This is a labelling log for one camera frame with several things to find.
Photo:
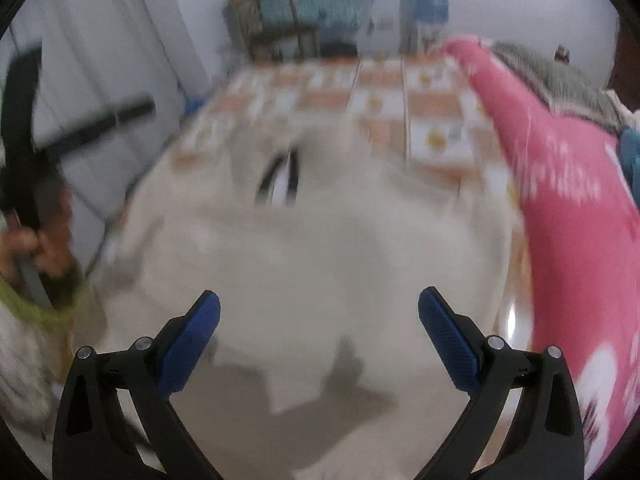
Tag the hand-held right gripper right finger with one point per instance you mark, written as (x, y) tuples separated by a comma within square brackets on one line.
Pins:
[(450, 345)]

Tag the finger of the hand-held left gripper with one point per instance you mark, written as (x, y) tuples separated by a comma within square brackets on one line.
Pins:
[(100, 125)]

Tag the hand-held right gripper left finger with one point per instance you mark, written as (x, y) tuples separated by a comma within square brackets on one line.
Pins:
[(195, 345)]

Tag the beige sweatshirt with black print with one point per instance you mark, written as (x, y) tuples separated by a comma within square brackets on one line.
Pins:
[(310, 260)]

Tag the person's left forearm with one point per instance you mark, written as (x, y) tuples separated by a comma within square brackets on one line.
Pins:
[(35, 320)]

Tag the person's left hand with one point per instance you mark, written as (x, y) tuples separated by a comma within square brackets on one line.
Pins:
[(52, 240)]

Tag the white curtain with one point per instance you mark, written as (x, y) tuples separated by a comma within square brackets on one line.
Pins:
[(110, 40)]

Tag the pink printed blanket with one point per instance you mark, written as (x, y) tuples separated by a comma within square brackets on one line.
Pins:
[(575, 210)]

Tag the wooden chair with dark seat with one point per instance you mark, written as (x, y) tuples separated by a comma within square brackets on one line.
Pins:
[(280, 35)]

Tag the orange checkered bed sheet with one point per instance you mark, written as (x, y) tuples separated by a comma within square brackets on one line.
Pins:
[(380, 105)]

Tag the grey blanket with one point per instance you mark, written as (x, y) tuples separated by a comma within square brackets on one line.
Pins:
[(560, 80)]

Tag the white water dispenser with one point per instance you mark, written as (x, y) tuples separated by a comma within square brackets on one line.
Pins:
[(417, 37)]

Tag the brown wooden door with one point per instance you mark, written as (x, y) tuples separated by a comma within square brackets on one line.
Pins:
[(625, 55)]

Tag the blue water bottle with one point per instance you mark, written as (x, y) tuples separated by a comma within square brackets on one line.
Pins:
[(431, 0)]

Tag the white wall socket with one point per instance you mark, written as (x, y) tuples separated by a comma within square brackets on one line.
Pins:
[(386, 24)]

